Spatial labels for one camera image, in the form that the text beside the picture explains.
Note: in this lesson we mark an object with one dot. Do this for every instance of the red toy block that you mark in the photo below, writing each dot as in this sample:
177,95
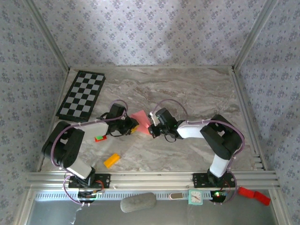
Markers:
100,140

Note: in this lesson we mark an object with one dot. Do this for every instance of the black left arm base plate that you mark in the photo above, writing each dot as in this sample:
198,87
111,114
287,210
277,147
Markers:
103,181

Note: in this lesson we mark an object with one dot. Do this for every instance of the red plastic object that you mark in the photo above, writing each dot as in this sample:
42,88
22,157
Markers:
254,195

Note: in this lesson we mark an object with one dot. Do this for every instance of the grey stone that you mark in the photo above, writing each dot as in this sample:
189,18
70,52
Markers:
138,202

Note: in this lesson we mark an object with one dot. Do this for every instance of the black and grey chessboard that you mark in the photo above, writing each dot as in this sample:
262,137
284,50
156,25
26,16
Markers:
82,93

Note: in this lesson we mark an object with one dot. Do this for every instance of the aluminium side rail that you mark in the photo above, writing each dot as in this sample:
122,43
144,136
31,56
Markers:
248,122

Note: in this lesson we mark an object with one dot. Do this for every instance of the small white pink device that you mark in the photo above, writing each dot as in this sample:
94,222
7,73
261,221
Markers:
176,196

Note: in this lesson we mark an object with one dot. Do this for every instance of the aluminium frame post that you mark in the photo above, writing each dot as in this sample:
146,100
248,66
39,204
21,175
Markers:
253,35
47,37

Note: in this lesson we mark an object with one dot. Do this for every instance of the aluminium frame rail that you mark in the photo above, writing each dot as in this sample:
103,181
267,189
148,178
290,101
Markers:
150,180

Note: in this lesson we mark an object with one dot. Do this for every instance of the yellow toy block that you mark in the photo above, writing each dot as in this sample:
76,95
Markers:
112,160

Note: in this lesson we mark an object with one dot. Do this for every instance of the teal square clock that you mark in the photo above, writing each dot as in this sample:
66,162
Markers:
195,197

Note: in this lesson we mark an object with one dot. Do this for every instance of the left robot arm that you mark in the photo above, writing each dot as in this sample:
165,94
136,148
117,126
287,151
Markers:
63,150

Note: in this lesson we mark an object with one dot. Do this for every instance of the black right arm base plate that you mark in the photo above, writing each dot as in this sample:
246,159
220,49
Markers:
199,180

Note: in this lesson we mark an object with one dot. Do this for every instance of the green toy block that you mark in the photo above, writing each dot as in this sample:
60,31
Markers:
100,137

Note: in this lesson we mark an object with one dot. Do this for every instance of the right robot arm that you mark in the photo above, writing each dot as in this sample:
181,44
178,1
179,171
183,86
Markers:
220,140

